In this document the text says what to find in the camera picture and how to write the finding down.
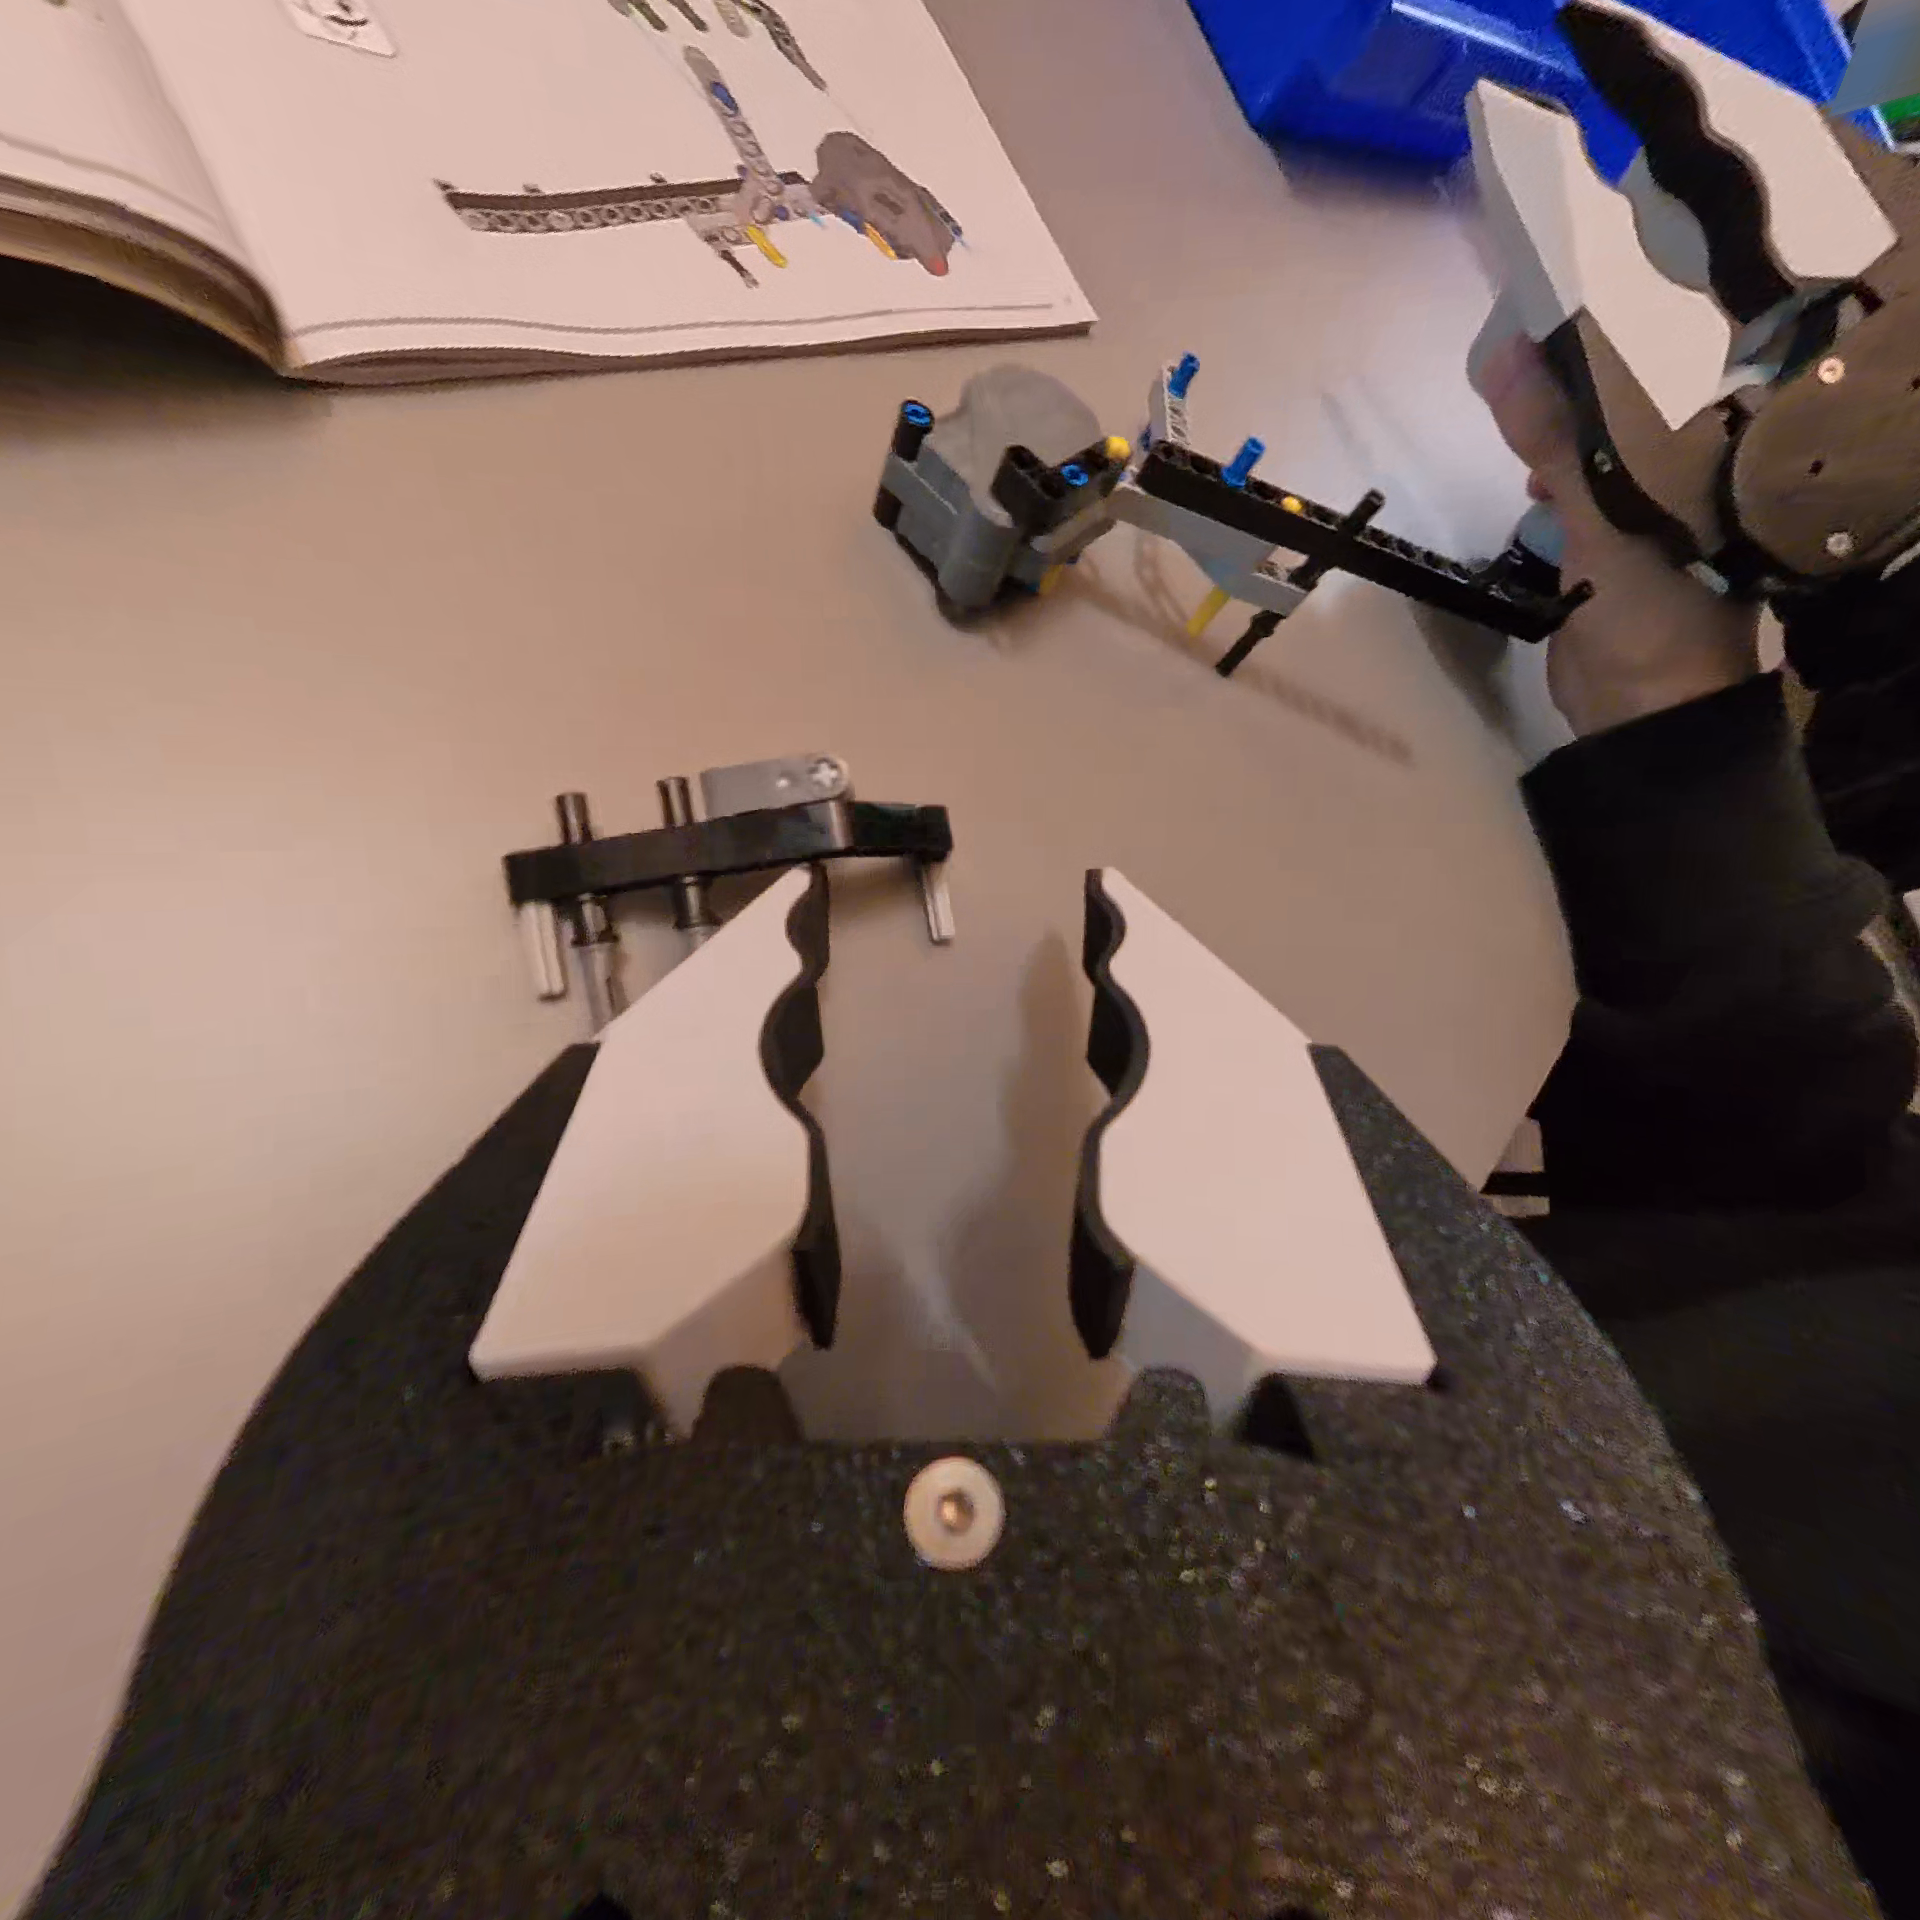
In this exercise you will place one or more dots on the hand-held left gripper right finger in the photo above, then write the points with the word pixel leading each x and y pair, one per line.
pixel 1260 1201

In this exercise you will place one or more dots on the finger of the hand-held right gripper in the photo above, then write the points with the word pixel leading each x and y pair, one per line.
pixel 1544 210
pixel 1800 164

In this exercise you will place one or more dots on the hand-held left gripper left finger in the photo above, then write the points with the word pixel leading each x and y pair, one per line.
pixel 644 1201

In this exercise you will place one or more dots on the small black beam with pins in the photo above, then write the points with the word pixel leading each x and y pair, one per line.
pixel 721 842

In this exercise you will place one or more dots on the grey black toy brick assembly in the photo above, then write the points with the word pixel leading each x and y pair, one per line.
pixel 975 494

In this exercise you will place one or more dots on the person's right forearm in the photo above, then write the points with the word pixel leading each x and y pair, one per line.
pixel 1694 901

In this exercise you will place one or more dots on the grey desk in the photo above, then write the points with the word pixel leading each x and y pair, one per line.
pixel 375 601

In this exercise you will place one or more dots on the person's right hand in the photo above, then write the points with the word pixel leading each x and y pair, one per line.
pixel 1650 631

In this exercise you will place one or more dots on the blue storage bin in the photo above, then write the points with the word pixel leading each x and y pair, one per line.
pixel 1350 75

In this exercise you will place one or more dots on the person's dark clothing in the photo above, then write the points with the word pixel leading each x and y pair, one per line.
pixel 1800 1425

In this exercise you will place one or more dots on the white instruction booklet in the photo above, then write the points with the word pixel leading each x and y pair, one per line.
pixel 450 121

